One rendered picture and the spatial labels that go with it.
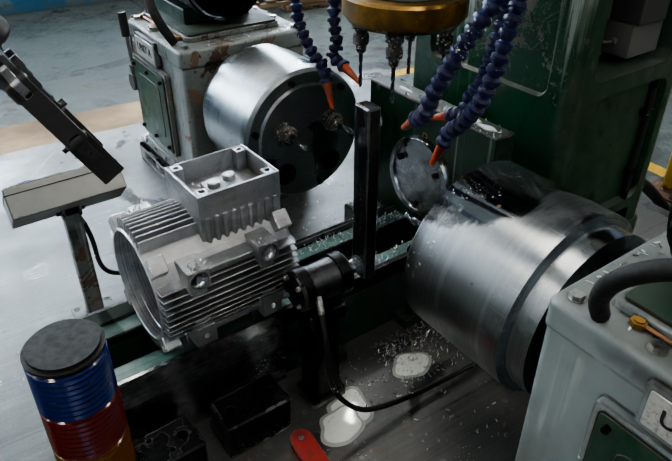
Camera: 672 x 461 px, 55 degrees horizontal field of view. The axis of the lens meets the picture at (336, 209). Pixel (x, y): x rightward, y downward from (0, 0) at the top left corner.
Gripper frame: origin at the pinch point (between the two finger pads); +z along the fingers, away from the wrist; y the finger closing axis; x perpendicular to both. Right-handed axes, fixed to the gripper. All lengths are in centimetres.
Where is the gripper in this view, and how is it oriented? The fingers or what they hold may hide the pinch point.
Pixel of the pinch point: (89, 148)
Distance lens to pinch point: 86.3
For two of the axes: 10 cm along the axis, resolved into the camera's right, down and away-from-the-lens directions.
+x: -7.1, 6.9, -1.6
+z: 4.1, 5.8, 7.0
